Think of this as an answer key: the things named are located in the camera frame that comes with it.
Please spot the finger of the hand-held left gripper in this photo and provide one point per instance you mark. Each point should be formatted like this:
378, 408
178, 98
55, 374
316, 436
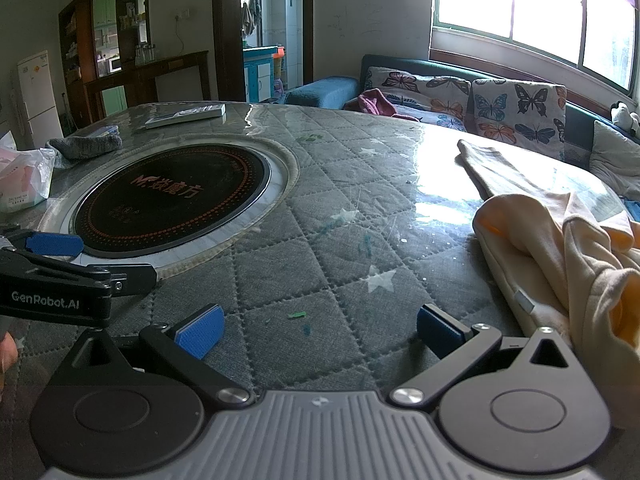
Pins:
135, 276
55, 245

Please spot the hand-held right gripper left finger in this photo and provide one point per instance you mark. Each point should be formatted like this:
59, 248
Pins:
200, 332

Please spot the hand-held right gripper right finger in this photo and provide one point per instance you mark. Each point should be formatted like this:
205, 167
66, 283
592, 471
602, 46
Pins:
439, 332

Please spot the cream sweatshirt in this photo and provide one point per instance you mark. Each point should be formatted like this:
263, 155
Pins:
560, 240

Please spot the hanging clothes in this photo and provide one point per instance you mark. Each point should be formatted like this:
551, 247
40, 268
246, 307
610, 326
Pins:
250, 12

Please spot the person's left hand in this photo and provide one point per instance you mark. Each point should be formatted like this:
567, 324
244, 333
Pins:
7, 355

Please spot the plastic bag with tissue pack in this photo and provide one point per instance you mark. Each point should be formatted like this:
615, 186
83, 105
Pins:
25, 170

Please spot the round black induction cooktop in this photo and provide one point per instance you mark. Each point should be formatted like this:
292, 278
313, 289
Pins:
170, 200

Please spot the grey sock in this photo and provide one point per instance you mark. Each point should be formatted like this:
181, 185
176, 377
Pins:
85, 147

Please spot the white refrigerator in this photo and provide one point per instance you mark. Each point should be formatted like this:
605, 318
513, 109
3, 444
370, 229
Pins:
40, 100

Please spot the dark wooden sideboard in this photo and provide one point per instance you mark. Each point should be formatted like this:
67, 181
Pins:
170, 75

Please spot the glass jars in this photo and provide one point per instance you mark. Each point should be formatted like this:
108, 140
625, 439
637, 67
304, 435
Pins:
145, 54

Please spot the tall dark wooden cabinet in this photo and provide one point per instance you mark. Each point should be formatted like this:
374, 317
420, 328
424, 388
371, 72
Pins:
80, 35

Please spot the blue cabinet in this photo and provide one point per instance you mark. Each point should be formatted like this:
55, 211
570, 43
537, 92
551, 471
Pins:
260, 72

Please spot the magenta garment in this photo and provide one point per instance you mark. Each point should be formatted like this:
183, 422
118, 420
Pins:
372, 102

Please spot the grey pillow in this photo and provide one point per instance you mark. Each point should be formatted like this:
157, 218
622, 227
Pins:
617, 160

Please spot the teal sofa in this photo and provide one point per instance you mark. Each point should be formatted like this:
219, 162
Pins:
325, 91

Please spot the panda plush toy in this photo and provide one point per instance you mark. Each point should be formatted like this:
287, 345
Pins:
625, 115

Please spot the window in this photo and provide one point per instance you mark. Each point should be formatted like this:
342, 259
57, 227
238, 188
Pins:
525, 5

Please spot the dark wooden door frame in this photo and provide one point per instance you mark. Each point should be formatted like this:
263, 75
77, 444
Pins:
227, 35

